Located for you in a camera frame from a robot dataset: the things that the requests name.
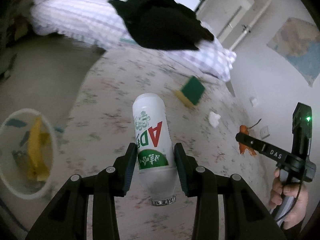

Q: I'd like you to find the white AD drink bottle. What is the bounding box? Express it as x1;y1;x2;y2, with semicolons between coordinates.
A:
132;93;178;206

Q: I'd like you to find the yellow cloth strip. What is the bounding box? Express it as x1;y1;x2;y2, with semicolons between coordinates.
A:
27;115;51;181

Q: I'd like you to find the white trash bin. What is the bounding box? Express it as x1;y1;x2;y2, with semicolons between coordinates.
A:
1;108;58;200

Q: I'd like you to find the person right hand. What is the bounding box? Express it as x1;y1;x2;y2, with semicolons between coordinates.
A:
268;167;309;230

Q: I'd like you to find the floral bed sheet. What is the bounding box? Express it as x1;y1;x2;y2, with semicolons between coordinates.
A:
48;42;276;240

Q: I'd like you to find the orange peel scrap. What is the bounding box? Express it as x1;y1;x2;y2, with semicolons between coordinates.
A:
238;118;263;157

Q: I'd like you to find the crumpled white tissue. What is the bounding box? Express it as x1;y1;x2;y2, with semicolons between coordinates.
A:
208;111;221;128

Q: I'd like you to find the green yellow sponge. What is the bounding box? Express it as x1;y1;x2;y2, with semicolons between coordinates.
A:
174;76;205;108

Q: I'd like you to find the black garment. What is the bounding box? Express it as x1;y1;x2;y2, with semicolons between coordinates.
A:
109;0;214;50

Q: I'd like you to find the purple plaid pillow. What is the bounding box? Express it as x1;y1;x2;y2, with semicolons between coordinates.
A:
29;0;236;82

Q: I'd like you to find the white door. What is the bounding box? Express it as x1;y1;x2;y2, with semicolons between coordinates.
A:
197;0;255;50

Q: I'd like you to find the wall map poster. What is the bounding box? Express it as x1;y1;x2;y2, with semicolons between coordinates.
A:
267;17;319;87

